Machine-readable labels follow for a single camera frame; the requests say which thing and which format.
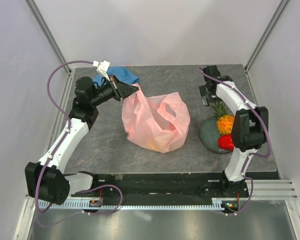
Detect left aluminium frame post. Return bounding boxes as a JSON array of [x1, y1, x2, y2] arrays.
[[24, 0, 66, 64]]

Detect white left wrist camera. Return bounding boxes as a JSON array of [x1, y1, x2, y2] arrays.
[[92, 60, 110, 80]]

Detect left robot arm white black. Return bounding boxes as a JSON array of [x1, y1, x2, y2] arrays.
[[25, 75, 139, 205]]

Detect yellow toy mango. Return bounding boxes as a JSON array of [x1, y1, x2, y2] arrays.
[[149, 143, 160, 152]]

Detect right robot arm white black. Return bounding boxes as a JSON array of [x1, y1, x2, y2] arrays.
[[199, 65, 270, 197]]

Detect red toy bell pepper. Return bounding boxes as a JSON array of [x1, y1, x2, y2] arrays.
[[217, 134, 235, 152]]

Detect blue bucket hat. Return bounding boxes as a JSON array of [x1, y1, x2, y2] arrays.
[[107, 66, 140, 83]]

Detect right aluminium frame post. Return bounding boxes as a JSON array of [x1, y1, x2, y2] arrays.
[[244, 0, 290, 73]]

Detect slotted cable duct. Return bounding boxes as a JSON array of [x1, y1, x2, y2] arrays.
[[36, 197, 240, 211]]

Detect toy pineapple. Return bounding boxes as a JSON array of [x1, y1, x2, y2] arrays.
[[212, 102, 235, 136]]

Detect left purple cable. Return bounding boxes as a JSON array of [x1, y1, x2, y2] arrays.
[[34, 59, 125, 227]]

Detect aluminium frame post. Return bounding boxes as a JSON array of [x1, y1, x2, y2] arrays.
[[24, 0, 66, 64], [244, 0, 290, 73]]

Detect pink peach plastic bag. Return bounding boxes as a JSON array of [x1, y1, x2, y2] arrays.
[[121, 89, 191, 154]]

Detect dark round plate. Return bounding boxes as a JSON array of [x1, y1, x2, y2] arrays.
[[199, 117, 232, 154]]

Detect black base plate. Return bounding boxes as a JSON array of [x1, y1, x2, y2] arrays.
[[72, 172, 249, 200]]

